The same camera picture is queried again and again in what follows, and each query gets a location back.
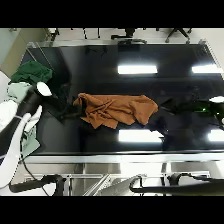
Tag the brown T-shirt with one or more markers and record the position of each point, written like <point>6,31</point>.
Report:
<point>116,110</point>

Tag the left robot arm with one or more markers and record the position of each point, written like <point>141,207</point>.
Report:
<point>13,126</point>

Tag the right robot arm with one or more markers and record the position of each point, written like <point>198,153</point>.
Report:
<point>206,107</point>

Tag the black office chair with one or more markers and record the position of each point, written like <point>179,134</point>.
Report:
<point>129,35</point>
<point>178,33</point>

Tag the dark green garment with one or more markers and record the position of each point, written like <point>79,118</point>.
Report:
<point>31,71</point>

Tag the silver frame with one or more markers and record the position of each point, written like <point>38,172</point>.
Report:
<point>100,159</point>

